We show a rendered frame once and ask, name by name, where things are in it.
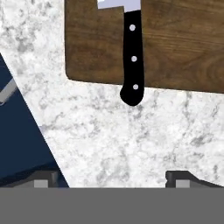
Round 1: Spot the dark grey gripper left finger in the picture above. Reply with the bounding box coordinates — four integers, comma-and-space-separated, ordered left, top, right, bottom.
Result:
3, 170, 60, 189

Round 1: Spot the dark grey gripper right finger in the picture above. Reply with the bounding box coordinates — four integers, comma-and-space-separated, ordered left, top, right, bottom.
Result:
164, 170, 224, 189

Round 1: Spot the brown wooden cutting board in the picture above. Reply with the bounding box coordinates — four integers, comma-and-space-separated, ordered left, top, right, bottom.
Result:
64, 0, 224, 95

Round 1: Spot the grey metal cupboard handle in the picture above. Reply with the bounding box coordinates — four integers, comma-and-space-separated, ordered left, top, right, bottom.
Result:
0, 78, 18, 105

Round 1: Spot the black handled kitchen knife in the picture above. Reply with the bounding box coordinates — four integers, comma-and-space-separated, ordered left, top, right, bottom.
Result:
96, 0, 145, 107

